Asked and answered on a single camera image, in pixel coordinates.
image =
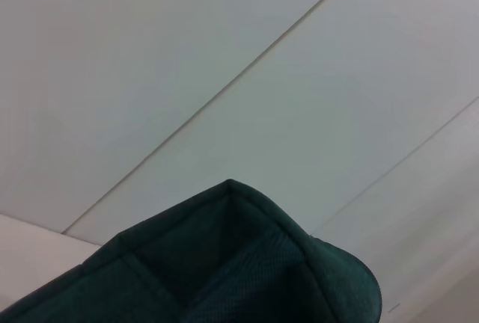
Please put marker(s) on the dark teal insulated lunch bag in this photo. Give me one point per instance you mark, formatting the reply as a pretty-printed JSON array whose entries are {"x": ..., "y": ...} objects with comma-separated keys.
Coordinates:
[{"x": 187, "y": 274}]

